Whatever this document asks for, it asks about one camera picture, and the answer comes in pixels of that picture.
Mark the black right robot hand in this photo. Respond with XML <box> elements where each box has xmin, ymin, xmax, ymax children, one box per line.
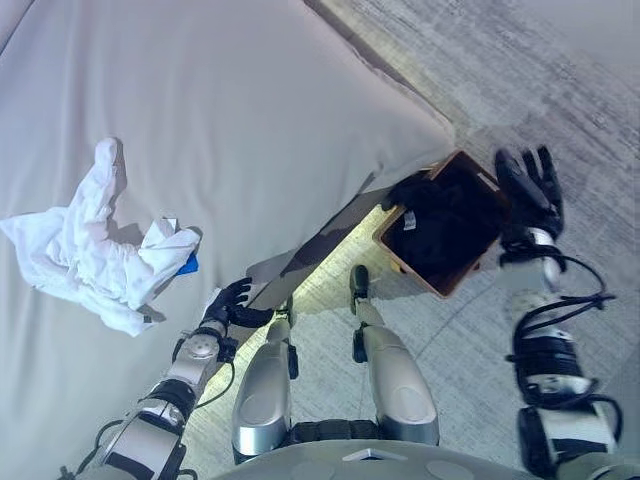
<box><xmin>493</xmin><ymin>144</ymin><xmax>566</xmax><ymax>236</ymax></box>

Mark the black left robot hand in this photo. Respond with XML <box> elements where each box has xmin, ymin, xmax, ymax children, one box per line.
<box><xmin>202</xmin><ymin>277</ymin><xmax>276</xmax><ymax>329</ymax></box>

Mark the black garment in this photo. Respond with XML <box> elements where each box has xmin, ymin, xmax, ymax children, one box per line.
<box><xmin>382</xmin><ymin>159</ymin><xmax>504</xmax><ymax>294</ymax></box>

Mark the white garment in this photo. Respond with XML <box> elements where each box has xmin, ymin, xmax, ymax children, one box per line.
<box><xmin>0</xmin><ymin>137</ymin><xmax>204</xmax><ymax>337</ymax></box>

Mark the brown wooden laundry basket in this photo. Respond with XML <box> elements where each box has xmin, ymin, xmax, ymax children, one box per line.
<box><xmin>372</xmin><ymin>149</ymin><xmax>512</xmax><ymax>300</ymax></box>

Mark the small bright blue cloth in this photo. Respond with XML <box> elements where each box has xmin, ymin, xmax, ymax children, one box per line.
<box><xmin>175</xmin><ymin>252</ymin><xmax>201</xmax><ymax>276</ymax></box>

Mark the silver left robot leg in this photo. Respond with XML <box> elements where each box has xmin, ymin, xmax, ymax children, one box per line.
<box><xmin>232</xmin><ymin>294</ymin><xmax>301</xmax><ymax>464</ymax></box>

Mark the silver robot leg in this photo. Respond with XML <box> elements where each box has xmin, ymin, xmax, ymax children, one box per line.
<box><xmin>232</xmin><ymin>294</ymin><xmax>301</xmax><ymax>464</ymax></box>
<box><xmin>348</xmin><ymin>263</ymin><xmax>441</xmax><ymax>446</ymax></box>

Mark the grey streaked rug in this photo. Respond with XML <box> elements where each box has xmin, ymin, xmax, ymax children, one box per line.
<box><xmin>184</xmin><ymin>0</ymin><xmax>640</xmax><ymax>480</ymax></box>

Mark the silver right robot leg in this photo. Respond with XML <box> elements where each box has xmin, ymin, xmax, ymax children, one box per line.
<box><xmin>348</xmin><ymin>263</ymin><xmax>441</xmax><ymax>446</ymax></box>

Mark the grey robot torso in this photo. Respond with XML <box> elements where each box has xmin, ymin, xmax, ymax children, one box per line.
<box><xmin>209</xmin><ymin>442</ymin><xmax>546</xmax><ymax>480</ymax></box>

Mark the brown bed frame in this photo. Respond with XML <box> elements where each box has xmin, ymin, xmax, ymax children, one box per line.
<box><xmin>247</xmin><ymin>0</ymin><xmax>456</xmax><ymax>311</ymax></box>

